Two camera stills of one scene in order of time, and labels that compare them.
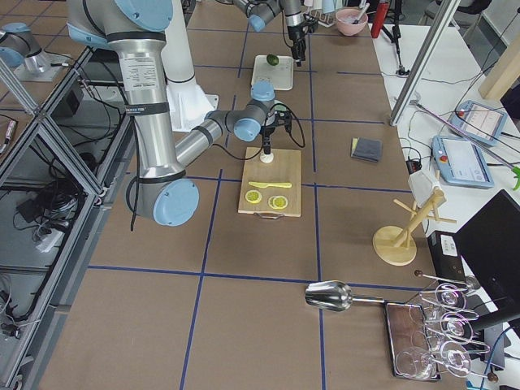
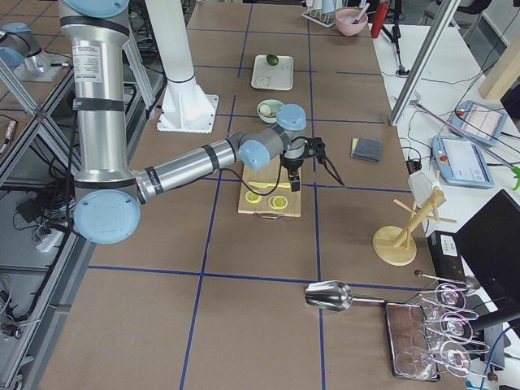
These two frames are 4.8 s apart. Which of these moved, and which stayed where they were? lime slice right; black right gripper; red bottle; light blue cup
Moved: black right gripper
Stayed: light blue cup; red bottle; lime slice right
